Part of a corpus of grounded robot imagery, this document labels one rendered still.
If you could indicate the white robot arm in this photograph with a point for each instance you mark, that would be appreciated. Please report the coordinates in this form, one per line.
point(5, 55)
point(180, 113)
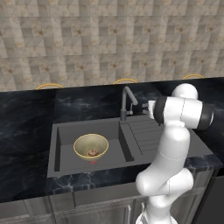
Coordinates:
point(172, 151)

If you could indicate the dark grey sink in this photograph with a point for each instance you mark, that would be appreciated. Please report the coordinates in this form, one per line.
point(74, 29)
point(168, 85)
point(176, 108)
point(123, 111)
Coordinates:
point(140, 137)

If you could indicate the dark grey appliance front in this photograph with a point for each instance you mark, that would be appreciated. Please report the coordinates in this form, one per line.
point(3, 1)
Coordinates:
point(214, 201)

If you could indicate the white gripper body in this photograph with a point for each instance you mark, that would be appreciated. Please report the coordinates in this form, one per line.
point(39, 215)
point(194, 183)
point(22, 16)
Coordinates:
point(151, 109)

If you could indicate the brown mushroom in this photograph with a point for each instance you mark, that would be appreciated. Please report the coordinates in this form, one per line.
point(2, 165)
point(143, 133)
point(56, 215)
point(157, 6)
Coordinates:
point(93, 152)

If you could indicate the dark grey sink faucet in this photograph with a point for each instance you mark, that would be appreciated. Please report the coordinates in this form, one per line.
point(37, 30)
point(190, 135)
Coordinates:
point(124, 102)

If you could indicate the cream yellow-rimmed bowl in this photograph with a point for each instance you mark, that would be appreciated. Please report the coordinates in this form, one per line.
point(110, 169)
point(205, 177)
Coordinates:
point(84, 144)

